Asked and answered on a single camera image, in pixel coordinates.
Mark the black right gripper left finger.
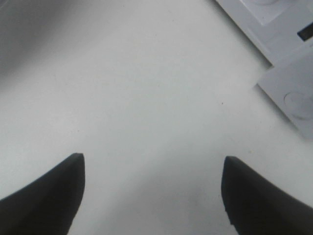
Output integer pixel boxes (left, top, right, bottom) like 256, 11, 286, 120
0, 153, 85, 235

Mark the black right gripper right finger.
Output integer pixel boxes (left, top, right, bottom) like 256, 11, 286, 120
221, 156, 313, 235

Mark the round door release button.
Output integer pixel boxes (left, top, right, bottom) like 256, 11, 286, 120
284, 92, 313, 120

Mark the white microwave oven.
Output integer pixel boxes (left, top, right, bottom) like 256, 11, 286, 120
217, 0, 313, 139

